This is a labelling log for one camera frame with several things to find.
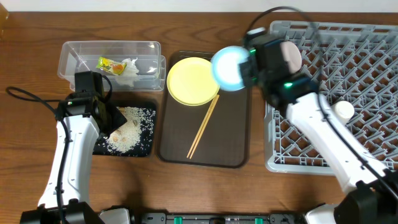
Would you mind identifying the pile of white rice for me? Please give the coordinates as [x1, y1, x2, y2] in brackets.
[105, 106, 156, 154]

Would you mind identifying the light blue bowl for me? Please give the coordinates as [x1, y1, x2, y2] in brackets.
[211, 45, 249, 91]

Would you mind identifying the yellow green snack wrapper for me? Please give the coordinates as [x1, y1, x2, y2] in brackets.
[96, 57, 127, 76]

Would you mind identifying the white tissue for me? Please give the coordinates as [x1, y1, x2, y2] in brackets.
[115, 58, 139, 87]

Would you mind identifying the white green cup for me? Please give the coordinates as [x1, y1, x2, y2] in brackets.
[331, 100, 354, 124]

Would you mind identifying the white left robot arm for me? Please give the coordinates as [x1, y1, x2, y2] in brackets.
[20, 72, 127, 223]

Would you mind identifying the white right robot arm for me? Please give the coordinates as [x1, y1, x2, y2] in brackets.
[239, 28, 397, 224]

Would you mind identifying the black waste tray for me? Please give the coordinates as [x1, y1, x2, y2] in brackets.
[92, 100, 157, 157]

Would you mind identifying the clear plastic waste bin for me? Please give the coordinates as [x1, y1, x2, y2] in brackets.
[58, 40, 166, 91]

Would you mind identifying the grey dishwasher rack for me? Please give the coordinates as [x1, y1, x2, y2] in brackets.
[264, 21, 397, 175]

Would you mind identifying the wooden chopstick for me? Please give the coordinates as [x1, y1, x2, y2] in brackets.
[186, 94, 218, 158]
[188, 95, 220, 159]

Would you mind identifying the yellow plate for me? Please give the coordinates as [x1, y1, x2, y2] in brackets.
[167, 57, 220, 106]

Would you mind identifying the dark brown serving tray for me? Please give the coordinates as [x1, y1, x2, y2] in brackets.
[155, 51, 253, 169]

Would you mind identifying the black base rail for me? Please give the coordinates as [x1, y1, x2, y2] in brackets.
[134, 213, 306, 224]

